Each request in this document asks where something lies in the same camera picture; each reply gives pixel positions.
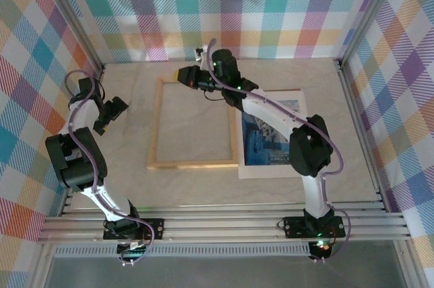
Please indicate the light wooden picture frame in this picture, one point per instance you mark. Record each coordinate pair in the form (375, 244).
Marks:
(155, 125)

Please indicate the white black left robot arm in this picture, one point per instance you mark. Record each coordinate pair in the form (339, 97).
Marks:
(68, 169)

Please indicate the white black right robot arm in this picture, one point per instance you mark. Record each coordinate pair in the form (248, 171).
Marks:
(268, 117)

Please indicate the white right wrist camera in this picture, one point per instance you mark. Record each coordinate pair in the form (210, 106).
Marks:
(201, 53)

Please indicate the aluminium left corner post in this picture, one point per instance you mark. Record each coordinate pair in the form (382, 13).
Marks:
(69, 13)

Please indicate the aluminium corner post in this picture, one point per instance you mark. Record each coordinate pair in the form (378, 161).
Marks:
(369, 13)
(69, 13)

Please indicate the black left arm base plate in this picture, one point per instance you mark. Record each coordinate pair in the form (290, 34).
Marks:
(160, 224)

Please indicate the aluminium cross rail beam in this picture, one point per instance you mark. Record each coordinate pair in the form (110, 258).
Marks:
(220, 227)

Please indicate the aluminium right side rail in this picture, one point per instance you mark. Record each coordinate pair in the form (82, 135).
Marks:
(361, 132)

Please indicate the aluminium right corner post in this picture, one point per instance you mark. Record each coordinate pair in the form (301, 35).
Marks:
(369, 13)

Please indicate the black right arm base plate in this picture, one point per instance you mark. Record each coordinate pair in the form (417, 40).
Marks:
(293, 228)

